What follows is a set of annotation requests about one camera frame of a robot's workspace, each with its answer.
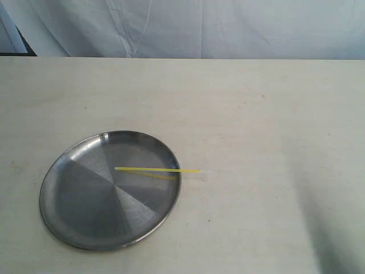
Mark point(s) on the white backdrop cloth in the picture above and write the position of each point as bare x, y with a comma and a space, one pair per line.
192, 29

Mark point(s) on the round stainless steel plate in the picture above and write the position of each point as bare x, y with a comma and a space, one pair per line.
86, 203

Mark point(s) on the dark frame behind table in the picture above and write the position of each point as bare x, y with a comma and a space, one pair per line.
12, 42

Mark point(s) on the thin yellow stick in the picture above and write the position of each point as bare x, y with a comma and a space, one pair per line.
162, 170

